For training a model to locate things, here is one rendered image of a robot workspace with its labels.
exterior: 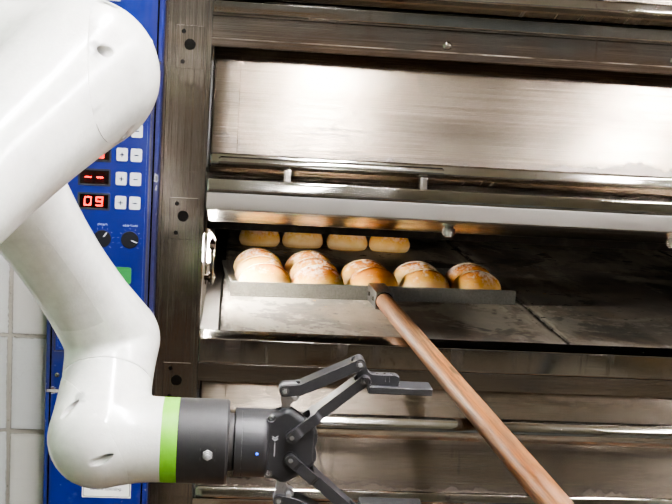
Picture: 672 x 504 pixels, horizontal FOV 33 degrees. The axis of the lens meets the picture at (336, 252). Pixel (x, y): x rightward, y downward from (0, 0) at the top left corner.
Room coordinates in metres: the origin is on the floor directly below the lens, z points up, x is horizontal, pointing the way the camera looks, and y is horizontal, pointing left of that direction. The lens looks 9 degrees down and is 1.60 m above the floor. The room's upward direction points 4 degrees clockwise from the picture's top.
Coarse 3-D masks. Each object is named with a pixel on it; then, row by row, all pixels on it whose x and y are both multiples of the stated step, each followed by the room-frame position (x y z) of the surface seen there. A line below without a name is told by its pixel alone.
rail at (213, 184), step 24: (240, 192) 1.61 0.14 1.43; (264, 192) 1.61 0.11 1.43; (288, 192) 1.61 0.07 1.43; (312, 192) 1.62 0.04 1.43; (336, 192) 1.62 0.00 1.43; (360, 192) 1.62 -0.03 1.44; (384, 192) 1.63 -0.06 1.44; (408, 192) 1.63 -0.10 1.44; (432, 192) 1.63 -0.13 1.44; (456, 192) 1.64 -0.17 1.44; (480, 192) 1.64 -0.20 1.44
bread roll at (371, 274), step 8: (360, 272) 2.15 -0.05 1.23; (368, 272) 2.15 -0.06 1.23; (376, 272) 2.15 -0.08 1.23; (384, 272) 2.16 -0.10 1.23; (352, 280) 2.15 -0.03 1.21; (360, 280) 2.14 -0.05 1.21; (368, 280) 2.14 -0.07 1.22; (376, 280) 2.14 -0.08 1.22; (384, 280) 2.15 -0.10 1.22; (392, 280) 2.16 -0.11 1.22
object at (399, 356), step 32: (224, 352) 1.75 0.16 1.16; (256, 352) 1.75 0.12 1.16; (288, 352) 1.76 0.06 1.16; (320, 352) 1.76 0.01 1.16; (352, 352) 1.77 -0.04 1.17; (384, 352) 1.77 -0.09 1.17; (448, 352) 1.78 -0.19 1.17; (480, 352) 1.78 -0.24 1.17; (512, 352) 1.79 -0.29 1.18; (544, 352) 1.79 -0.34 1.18; (576, 352) 1.80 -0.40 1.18; (608, 352) 1.82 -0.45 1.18; (640, 352) 1.83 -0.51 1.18
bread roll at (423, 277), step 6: (414, 270) 2.18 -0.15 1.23; (420, 270) 2.17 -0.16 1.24; (426, 270) 2.17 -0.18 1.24; (432, 270) 2.18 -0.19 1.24; (408, 276) 2.17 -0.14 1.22; (414, 276) 2.16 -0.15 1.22; (420, 276) 2.16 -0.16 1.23; (426, 276) 2.16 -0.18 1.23; (432, 276) 2.16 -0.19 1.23; (438, 276) 2.17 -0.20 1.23; (444, 276) 2.18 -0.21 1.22; (402, 282) 2.17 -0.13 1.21; (408, 282) 2.16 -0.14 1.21; (414, 282) 2.16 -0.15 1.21; (420, 282) 2.15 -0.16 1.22; (426, 282) 2.15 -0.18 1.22; (432, 282) 2.16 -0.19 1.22; (438, 282) 2.16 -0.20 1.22; (444, 282) 2.17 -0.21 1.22
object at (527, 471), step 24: (384, 312) 1.95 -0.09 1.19; (408, 336) 1.75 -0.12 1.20; (432, 360) 1.60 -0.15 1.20; (456, 384) 1.47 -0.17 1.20; (480, 408) 1.36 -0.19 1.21; (480, 432) 1.32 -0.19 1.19; (504, 432) 1.27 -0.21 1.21; (504, 456) 1.22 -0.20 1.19; (528, 456) 1.19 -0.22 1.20; (528, 480) 1.14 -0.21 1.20; (552, 480) 1.12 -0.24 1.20
